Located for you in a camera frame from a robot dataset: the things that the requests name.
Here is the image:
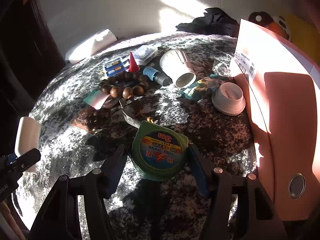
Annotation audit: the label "blue stamp cylinder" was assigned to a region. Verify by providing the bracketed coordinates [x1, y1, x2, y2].
[143, 67, 172, 86]

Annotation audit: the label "pink storage box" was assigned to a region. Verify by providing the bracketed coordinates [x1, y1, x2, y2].
[230, 20, 319, 221]

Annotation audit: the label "blue battery packs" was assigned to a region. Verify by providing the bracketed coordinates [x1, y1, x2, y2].
[103, 57, 130, 77]

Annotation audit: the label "green snack packet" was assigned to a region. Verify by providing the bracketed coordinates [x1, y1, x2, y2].
[180, 74, 232, 102]

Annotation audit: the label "yellow pillow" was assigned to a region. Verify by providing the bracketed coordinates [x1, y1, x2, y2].
[285, 14, 319, 64]

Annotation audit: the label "green tape measure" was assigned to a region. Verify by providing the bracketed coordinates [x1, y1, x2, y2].
[119, 98, 189, 181]

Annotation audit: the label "wooden bead bracelet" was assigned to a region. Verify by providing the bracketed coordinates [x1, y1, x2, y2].
[97, 71, 151, 100]

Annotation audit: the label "clear plastic case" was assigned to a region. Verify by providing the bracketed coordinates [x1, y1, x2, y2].
[132, 45, 158, 66]

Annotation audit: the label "white round lid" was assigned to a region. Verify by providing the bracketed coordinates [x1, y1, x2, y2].
[212, 82, 246, 116]

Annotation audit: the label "panda plush toy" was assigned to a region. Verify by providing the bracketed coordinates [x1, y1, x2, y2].
[248, 11, 291, 41]

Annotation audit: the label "black cloth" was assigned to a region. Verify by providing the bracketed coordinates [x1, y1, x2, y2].
[176, 8, 240, 37]

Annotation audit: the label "grey patterned blanket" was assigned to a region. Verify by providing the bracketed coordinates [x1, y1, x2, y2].
[13, 33, 256, 239]

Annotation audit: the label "red cone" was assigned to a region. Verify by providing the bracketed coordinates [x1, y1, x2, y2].
[129, 53, 140, 73]

